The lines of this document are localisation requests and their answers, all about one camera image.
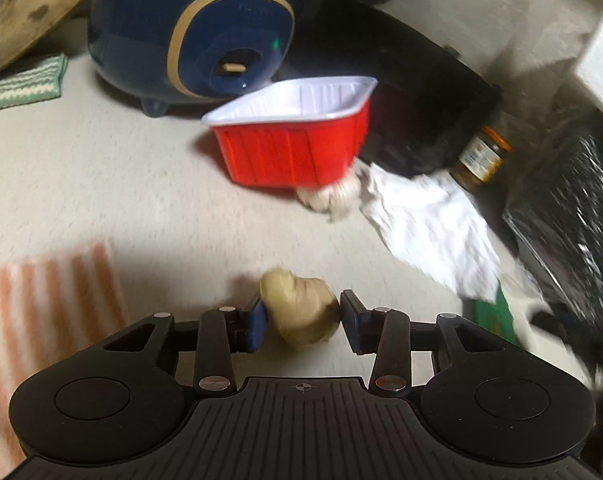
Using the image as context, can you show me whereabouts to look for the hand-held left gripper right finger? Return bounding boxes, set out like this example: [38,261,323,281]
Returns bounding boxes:
[340,289,502,397]

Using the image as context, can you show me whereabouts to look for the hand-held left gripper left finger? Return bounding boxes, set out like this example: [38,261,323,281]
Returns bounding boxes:
[104,296,267,397]

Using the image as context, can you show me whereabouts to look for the piece of ginger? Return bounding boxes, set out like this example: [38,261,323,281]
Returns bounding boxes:
[260,267,341,347]

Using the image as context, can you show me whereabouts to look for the white garlic bulb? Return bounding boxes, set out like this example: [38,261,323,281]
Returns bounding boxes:
[295,167,365,222]

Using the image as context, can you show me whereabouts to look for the small green snack packet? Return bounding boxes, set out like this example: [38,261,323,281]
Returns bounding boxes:
[464,285,517,341]

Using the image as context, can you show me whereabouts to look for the white plastic bag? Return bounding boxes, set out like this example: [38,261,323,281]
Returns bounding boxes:
[359,160,502,303]

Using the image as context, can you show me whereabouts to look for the red plastic food container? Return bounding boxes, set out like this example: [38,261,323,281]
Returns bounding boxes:
[201,76,379,188]

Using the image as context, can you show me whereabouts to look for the glass jar with orange lid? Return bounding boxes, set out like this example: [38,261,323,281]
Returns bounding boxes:
[450,126,513,192]

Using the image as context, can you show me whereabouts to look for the pink striped cloth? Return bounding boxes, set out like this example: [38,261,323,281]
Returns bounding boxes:
[0,241,131,468]

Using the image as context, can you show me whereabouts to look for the black rice cooker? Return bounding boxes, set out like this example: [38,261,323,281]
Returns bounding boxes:
[281,0,502,181]

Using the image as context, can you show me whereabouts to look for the blue rice cooker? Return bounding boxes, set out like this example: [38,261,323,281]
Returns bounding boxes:
[87,0,296,118]

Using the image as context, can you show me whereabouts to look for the green striped cloth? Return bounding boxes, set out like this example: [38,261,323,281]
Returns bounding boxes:
[0,52,68,115]

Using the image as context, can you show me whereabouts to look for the round wooden cutting board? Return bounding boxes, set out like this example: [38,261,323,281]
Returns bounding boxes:
[0,0,107,81]

